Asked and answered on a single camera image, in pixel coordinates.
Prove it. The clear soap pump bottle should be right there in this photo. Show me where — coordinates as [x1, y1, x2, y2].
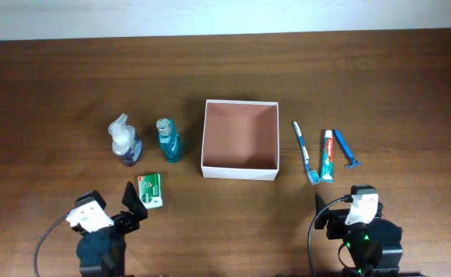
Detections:
[109, 113, 143, 167]

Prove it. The white cardboard box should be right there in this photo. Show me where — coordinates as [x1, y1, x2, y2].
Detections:
[200, 99, 280, 181]

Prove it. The green soap bar box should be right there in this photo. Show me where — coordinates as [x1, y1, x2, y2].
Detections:
[138, 173, 163, 209]

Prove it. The black cable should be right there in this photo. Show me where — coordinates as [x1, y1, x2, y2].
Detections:
[307, 195, 352, 277]
[33, 213, 72, 277]

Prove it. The green toothpaste tube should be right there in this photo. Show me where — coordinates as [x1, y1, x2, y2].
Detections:
[320, 130, 334, 183]

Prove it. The teal mouthwash bottle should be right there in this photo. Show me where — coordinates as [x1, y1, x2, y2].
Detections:
[156, 118, 182, 163]

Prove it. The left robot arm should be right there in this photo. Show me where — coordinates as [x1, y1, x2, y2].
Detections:
[70, 182, 148, 277]

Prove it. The right black cable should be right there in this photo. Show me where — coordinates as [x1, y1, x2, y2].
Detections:
[307, 195, 352, 277]

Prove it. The blue disposable razor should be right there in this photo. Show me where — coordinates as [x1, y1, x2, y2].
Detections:
[333, 129, 362, 169]

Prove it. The blue white toothbrush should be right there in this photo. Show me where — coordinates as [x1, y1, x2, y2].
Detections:
[292, 121, 320, 185]

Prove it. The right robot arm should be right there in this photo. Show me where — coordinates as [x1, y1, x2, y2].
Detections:
[309, 186, 403, 277]

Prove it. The left black cable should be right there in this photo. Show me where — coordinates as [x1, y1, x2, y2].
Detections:
[33, 213, 72, 277]

